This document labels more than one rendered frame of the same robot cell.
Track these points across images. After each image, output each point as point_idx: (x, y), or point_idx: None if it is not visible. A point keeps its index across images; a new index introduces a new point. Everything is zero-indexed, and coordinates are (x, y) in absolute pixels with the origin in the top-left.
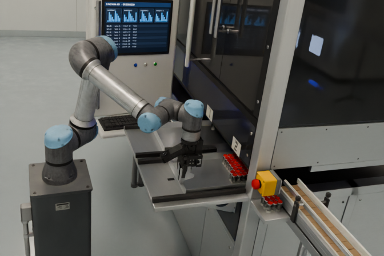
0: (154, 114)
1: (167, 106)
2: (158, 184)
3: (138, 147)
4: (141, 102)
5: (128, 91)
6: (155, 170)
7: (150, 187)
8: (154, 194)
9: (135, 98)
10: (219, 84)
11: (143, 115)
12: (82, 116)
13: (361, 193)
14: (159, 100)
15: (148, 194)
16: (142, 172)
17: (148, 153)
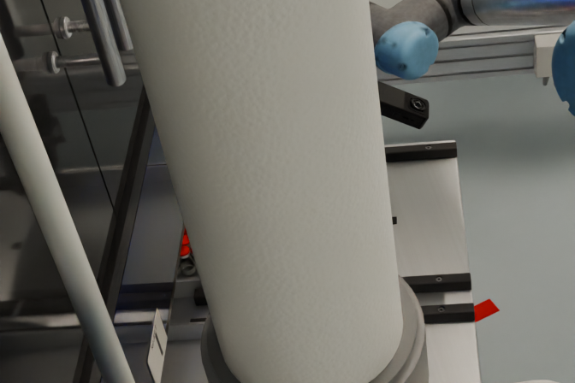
0: None
1: None
2: (426, 205)
3: (454, 370)
4: None
5: None
6: (423, 255)
7: (452, 196)
8: (447, 174)
9: None
10: (130, 209)
11: None
12: None
13: None
14: (423, 26)
15: (459, 179)
16: (464, 248)
17: (431, 305)
